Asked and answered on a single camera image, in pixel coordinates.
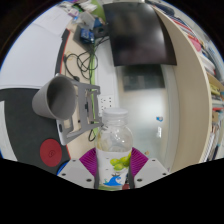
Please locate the blue electronic box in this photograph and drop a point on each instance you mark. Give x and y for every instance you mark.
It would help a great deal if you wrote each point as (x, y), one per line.
(87, 35)

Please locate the flat round red coaster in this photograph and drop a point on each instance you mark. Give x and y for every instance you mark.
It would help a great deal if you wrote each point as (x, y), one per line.
(50, 152)

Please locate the black computer monitor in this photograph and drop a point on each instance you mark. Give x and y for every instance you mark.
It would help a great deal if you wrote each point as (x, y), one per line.
(140, 33)

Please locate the blue sticker on glass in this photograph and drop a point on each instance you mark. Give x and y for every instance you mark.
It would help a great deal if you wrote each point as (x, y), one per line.
(159, 119)

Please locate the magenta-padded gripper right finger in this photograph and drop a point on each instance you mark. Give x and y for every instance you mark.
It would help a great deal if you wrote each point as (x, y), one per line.
(150, 170)

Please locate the grey metal laptop stand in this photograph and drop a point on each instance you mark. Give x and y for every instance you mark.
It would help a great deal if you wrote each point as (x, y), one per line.
(85, 100)

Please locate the white paper stack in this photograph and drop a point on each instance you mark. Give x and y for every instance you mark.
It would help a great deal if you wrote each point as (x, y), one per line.
(30, 56)

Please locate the translucent plastic box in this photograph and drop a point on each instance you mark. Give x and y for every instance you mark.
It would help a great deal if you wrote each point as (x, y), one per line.
(86, 19)

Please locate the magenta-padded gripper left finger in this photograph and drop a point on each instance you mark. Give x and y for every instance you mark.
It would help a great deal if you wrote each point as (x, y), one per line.
(75, 171)

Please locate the white wall socket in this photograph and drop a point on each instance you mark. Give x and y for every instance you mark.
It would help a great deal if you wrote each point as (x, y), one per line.
(106, 101)

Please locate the clear plastic drink bottle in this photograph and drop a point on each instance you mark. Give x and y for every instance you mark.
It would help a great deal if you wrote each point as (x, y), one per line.
(113, 143)

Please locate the black desk mat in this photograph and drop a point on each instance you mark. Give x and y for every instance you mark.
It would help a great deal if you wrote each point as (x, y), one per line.
(23, 130)

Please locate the white paper sheet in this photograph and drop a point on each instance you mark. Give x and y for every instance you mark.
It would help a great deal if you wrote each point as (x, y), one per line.
(6, 133)

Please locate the grey cup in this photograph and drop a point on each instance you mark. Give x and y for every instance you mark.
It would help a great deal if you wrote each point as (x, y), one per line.
(53, 100)

